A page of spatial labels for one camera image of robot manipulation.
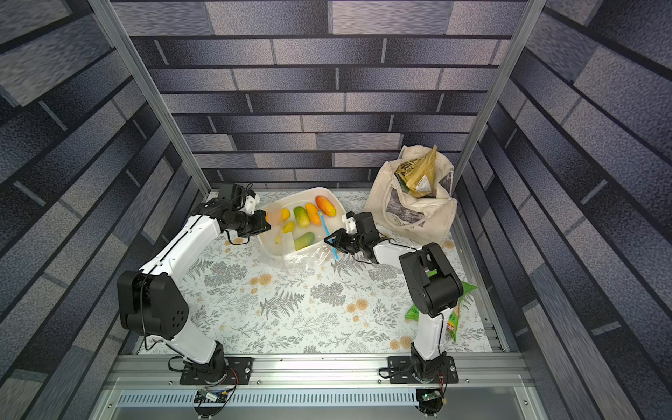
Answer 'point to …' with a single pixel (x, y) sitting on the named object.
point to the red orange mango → (325, 206)
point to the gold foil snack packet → (417, 175)
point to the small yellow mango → (289, 227)
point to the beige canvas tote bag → (410, 220)
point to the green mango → (304, 241)
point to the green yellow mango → (302, 216)
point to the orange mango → (313, 213)
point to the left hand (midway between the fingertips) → (271, 223)
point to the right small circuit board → (430, 401)
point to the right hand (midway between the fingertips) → (326, 238)
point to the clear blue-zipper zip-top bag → (276, 242)
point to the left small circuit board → (205, 395)
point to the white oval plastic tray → (328, 224)
